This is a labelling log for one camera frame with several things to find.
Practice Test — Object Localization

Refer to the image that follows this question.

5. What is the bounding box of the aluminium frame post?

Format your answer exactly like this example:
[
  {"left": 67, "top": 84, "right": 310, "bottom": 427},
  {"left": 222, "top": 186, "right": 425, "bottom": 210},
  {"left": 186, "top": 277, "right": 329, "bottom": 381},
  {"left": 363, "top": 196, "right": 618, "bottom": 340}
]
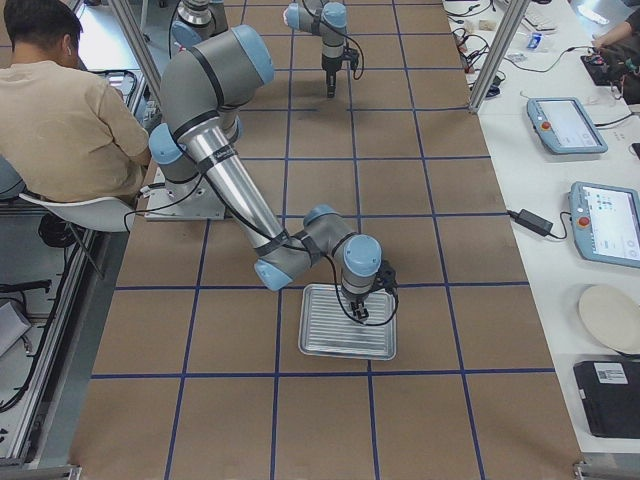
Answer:
[{"left": 468, "top": 0, "right": 529, "bottom": 114}]

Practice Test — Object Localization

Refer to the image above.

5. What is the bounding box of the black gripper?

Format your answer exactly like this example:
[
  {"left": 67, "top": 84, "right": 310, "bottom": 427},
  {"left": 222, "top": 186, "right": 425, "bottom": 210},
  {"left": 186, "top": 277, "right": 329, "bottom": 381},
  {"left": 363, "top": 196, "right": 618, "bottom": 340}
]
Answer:
[
  {"left": 325, "top": 70, "right": 337, "bottom": 98},
  {"left": 349, "top": 295, "right": 369, "bottom": 321}
]

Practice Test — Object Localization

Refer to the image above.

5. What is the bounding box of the black power adapter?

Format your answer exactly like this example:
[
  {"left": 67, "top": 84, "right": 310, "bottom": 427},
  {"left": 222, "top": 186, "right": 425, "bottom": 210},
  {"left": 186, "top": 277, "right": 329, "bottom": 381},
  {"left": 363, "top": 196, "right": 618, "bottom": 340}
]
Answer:
[{"left": 507, "top": 209, "right": 553, "bottom": 237}]

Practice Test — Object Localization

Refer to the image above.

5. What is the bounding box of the blue teach pendant near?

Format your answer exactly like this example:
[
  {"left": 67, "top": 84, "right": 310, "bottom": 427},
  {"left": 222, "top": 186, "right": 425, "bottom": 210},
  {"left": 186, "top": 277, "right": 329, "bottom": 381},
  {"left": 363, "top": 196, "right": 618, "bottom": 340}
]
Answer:
[{"left": 568, "top": 182, "right": 639, "bottom": 268}]

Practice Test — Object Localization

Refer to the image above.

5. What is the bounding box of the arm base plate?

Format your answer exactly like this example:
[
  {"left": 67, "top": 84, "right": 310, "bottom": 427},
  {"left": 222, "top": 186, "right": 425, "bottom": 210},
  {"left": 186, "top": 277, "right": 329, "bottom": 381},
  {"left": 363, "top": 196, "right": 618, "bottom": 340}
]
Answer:
[{"left": 144, "top": 165, "right": 226, "bottom": 221}]

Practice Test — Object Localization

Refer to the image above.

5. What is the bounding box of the white chair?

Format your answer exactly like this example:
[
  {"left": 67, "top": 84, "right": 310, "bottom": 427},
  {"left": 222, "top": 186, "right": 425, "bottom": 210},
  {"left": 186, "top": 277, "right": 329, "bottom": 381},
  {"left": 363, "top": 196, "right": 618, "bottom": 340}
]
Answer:
[{"left": 18, "top": 192, "right": 132, "bottom": 280}]

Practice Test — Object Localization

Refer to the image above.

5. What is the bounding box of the person in beige shirt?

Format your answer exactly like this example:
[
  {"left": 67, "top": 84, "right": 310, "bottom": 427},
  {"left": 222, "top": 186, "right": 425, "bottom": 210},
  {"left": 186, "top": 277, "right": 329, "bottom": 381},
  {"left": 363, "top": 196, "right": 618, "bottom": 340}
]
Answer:
[{"left": 1, "top": 1, "right": 151, "bottom": 203}]

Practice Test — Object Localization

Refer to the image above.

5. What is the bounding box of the blue teach pendant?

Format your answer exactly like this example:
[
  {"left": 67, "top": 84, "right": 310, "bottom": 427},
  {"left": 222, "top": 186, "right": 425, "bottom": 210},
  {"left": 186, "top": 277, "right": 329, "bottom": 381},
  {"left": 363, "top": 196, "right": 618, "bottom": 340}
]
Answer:
[
  {"left": 568, "top": 182, "right": 639, "bottom": 268},
  {"left": 526, "top": 97, "right": 608, "bottom": 155}
]

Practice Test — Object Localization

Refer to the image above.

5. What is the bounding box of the white round plate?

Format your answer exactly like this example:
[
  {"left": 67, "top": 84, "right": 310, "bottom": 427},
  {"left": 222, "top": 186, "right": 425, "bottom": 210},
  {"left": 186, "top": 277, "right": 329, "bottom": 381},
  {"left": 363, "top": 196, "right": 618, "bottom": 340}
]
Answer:
[{"left": 578, "top": 285, "right": 639, "bottom": 355}]

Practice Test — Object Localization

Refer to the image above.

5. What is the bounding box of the blue teach pendant far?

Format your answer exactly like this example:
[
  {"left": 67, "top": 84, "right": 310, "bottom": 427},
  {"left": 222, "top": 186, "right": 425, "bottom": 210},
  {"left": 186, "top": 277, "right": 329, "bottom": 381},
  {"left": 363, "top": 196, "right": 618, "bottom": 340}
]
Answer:
[{"left": 526, "top": 97, "right": 608, "bottom": 155}]

